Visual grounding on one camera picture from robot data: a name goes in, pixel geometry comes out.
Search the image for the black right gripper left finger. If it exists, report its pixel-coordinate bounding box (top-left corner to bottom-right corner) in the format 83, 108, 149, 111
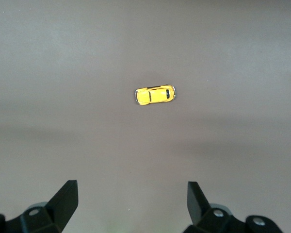
0, 180, 79, 233

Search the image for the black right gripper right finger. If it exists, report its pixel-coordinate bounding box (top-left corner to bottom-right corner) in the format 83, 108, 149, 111
183, 181, 282, 233

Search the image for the yellow beetle toy car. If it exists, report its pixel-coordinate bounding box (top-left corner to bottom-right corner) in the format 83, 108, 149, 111
134, 84, 177, 106

